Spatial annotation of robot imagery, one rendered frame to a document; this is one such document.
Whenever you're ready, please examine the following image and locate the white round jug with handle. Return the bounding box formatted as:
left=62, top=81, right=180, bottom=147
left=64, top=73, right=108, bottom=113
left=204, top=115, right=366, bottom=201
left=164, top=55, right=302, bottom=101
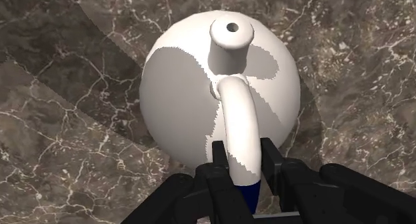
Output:
left=139, top=9, right=301, bottom=215

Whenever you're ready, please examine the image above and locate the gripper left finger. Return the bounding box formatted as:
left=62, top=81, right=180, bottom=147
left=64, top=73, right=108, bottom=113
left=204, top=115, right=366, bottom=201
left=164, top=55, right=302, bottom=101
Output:
left=121, top=140, right=256, bottom=224

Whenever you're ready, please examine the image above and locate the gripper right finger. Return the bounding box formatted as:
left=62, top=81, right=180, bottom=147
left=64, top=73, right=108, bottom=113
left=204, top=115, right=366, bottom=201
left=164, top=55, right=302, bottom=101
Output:
left=260, top=137, right=416, bottom=224

